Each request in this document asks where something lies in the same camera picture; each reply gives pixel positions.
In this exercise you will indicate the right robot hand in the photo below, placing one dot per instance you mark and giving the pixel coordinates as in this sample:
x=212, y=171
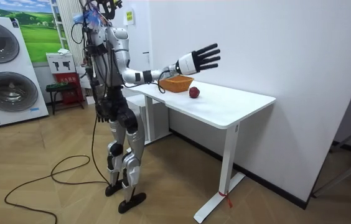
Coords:
x=188, y=63

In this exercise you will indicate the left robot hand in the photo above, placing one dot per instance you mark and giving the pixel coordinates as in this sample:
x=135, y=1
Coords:
x=102, y=112

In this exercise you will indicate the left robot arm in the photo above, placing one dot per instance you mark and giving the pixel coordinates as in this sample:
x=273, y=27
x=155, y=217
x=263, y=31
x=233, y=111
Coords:
x=92, y=81

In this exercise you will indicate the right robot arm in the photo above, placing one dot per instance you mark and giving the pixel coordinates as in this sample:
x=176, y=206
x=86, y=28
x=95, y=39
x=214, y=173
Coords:
x=122, y=53

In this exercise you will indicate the orange woven basket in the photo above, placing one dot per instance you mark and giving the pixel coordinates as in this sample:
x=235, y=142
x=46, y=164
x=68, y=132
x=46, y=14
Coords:
x=175, y=84

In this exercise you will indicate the red apple soft toy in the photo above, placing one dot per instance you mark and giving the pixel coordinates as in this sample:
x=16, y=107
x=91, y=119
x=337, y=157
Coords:
x=194, y=92

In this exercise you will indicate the robot body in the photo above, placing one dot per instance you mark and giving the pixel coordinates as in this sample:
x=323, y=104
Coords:
x=109, y=71

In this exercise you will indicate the robot legs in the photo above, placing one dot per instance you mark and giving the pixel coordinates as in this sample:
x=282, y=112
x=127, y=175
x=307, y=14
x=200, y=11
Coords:
x=135, y=140

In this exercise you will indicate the red box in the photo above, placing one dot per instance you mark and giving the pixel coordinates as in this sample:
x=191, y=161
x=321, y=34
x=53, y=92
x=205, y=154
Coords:
x=69, y=79

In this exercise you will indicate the black low stool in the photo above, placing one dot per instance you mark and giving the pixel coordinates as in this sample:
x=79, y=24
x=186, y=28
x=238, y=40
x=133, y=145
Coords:
x=60, y=88

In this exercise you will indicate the white desk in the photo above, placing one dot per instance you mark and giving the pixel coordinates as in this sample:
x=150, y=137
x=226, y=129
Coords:
x=219, y=105

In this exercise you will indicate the white printed cardboard box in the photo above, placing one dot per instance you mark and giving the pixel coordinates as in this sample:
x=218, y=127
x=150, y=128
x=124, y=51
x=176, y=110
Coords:
x=60, y=63

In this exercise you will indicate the white ribbed radiator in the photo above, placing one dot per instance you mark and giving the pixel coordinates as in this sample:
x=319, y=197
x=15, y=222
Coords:
x=69, y=28

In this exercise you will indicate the white washing machine tower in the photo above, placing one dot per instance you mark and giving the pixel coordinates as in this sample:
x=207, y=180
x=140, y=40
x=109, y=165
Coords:
x=7, y=68

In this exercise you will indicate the yellow wall sign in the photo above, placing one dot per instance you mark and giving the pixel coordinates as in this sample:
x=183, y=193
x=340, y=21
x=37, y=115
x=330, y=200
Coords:
x=129, y=17

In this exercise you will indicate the green landscape wall poster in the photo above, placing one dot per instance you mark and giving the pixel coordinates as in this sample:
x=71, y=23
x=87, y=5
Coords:
x=38, y=37

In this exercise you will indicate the grey metal frame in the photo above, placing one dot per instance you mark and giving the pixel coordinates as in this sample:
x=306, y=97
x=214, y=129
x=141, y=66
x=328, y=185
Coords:
x=343, y=175

